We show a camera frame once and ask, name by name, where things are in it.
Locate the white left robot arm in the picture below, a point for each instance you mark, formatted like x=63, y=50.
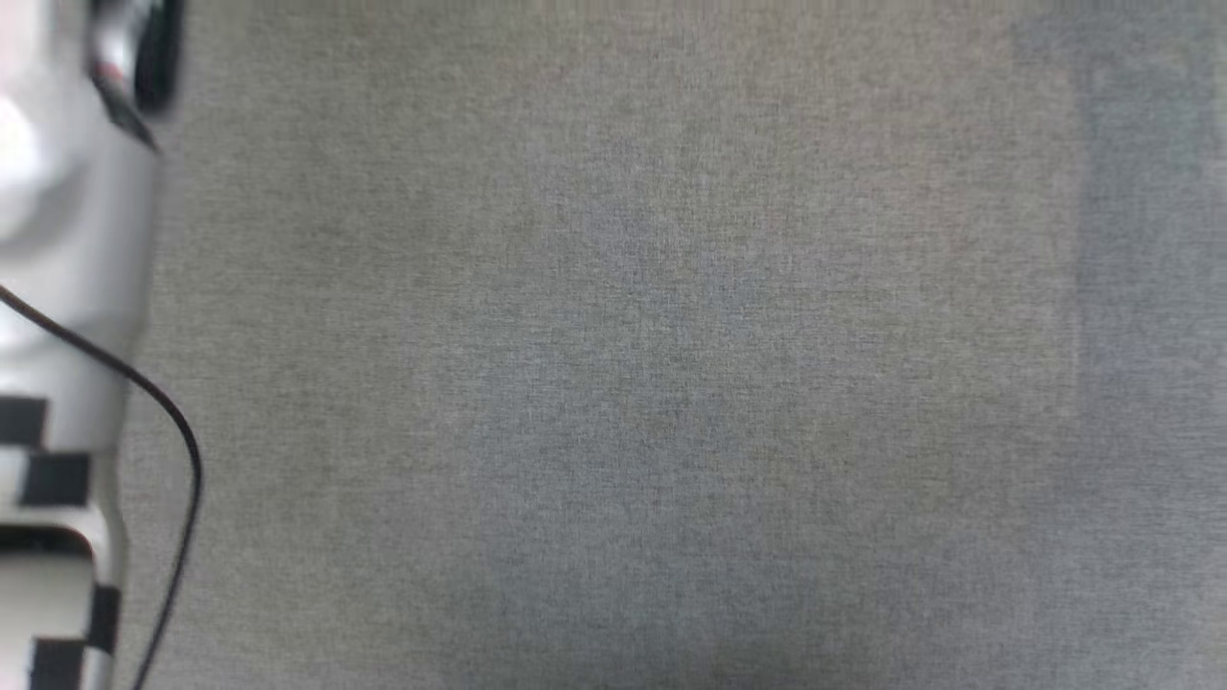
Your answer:
x=67, y=240

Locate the grey fabric sofa cushion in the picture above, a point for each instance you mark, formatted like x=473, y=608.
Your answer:
x=671, y=364

